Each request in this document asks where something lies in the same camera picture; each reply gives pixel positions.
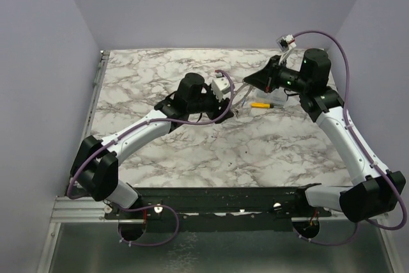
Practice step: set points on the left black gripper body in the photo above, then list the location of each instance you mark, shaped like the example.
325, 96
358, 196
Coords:
208, 103

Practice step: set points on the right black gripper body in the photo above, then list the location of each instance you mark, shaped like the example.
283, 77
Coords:
271, 75

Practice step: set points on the perforated metal ring disc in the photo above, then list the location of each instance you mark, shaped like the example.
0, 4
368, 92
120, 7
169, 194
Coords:
241, 95

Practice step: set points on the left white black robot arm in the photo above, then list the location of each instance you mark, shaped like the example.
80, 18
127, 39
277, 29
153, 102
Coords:
96, 165

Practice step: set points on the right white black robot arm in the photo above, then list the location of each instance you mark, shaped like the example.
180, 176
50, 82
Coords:
375, 188

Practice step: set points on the clear plastic screw box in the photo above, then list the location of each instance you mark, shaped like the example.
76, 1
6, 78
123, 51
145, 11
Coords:
277, 97

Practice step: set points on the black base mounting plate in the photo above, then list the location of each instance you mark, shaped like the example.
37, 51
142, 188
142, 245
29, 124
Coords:
219, 209

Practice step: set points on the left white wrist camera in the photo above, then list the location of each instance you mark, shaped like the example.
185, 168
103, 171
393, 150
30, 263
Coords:
220, 86

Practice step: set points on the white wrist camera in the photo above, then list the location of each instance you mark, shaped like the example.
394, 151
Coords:
287, 45
220, 86

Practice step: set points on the yellow handled screwdriver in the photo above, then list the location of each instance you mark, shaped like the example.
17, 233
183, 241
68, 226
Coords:
262, 105

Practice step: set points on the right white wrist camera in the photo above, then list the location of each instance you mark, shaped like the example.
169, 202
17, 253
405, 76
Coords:
287, 45

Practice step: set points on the aluminium rail frame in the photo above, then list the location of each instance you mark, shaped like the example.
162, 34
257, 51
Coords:
277, 148

